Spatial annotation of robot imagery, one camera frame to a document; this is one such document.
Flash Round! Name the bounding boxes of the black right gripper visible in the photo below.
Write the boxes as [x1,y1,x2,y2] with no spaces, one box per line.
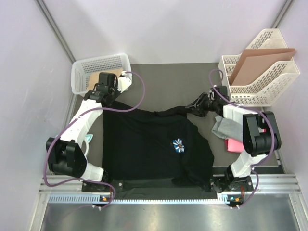
[186,93,218,117]

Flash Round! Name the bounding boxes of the black t shirt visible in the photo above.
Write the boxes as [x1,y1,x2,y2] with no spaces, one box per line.
[102,102,214,192]

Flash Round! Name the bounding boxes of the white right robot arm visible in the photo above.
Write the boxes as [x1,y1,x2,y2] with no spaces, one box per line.
[185,86,282,192]

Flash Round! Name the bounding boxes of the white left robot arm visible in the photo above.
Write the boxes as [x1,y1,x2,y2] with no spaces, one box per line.
[45,72,121,191]

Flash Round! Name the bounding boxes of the beige folded t shirt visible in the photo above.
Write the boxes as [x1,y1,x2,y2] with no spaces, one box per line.
[88,68,128,91]

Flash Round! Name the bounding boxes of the white perforated plastic basket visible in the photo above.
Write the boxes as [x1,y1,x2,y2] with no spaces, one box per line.
[71,53,131,95]

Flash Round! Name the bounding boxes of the grey t shirt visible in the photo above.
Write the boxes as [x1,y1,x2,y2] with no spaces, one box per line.
[211,115,243,141]

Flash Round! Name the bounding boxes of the teal cat ear headphones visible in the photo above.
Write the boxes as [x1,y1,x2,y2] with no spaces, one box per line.
[84,134,93,157]

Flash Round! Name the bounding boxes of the pink t shirt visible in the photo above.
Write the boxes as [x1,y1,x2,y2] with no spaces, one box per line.
[225,138,244,153]

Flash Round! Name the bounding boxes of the white plastic file organizer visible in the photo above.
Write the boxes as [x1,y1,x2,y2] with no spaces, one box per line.
[218,28,300,107]

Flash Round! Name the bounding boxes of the brown cardboard folder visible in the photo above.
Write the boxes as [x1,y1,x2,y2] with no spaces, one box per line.
[229,48,296,86]

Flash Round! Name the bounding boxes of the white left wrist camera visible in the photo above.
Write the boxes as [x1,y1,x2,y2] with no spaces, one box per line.
[117,71,132,93]

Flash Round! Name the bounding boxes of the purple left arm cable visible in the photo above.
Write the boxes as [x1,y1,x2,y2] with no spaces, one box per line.
[43,71,146,209]

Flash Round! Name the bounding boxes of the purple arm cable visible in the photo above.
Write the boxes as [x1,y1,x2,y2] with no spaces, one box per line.
[43,71,146,209]
[208,69,276,209]

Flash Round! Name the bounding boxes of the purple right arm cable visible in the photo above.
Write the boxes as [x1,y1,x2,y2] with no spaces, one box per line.
[208,69,276,209]

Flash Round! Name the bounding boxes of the white slotted cable duct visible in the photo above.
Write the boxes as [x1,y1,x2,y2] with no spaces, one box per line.
[48,194,230,205]

